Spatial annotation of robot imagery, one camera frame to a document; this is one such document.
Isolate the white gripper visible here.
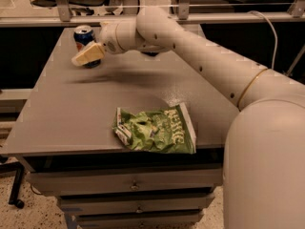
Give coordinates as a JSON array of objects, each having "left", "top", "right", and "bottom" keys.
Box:
[{"left": 71, "top": 22, "right": 124, "bottom": 67}]

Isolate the blue pepsi can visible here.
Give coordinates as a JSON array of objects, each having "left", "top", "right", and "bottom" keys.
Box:
[{"left": 73, "top": 25, "right": 101, "bottom": 69}]

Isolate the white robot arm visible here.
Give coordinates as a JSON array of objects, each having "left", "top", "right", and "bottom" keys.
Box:
[{"left": 72, "top": 7, "right": 305, "bottom": 229}]

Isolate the grey drawer cabinet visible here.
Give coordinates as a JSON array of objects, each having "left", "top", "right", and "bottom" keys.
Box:
[{"left": 2, "top": 30, "right": 237, "bottom": 229}]

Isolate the green chip bag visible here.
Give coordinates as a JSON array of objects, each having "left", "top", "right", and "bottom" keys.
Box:
[{"left": 112, "top": 103, "right": 196, "bottom": 155}]

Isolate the metal railing frame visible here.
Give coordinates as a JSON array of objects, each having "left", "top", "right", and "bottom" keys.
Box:
[{"left": 0, "top": 0, "right": 305, "bottom": 27}]

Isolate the white cable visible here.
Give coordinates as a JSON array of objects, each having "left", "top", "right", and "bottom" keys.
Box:
[{"left": 248, "top": 10, "right": 278, "bottom": 71}]

